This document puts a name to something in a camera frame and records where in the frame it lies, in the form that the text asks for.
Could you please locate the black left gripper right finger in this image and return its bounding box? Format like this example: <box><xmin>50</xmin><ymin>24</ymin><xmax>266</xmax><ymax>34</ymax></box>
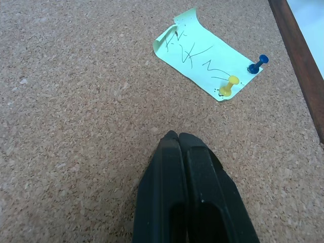
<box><xmin>178</xmin><ymin>132</ymin><xmax>261</xmax><ymax>243</ymax></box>

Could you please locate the yellow pushpin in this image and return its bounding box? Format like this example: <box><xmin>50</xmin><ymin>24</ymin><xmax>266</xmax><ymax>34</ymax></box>
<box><xmin>219</xmin><ymin>75</ymin><xmax>240</xmax><ymax>98</ymax></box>

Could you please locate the blue pushpin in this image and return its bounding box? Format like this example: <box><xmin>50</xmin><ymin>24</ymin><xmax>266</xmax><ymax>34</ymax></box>
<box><xmin>247</xmin><ymin>54</ymin><xmax>270</xmax><ymax>74</ymax></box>

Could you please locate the green paper note with scribbles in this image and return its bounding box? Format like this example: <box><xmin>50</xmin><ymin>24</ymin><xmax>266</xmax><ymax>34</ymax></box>
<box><xmin>153</xmin><ymin>7</ymin><xmax>264</xmax><ymax>102</ymax></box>

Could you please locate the cork board with wooden frame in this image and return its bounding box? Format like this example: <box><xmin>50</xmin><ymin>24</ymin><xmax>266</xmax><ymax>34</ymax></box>
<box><xmin>0</xmin><ymin>0</ymin><xmax>324</xmax><ymax>243</ymax></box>

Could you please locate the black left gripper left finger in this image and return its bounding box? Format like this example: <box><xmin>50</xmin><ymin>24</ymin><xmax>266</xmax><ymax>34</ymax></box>
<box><xmin>131</xmin><ymin>130</ymin><xmax>189</xmax><ymax>243</ymax></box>

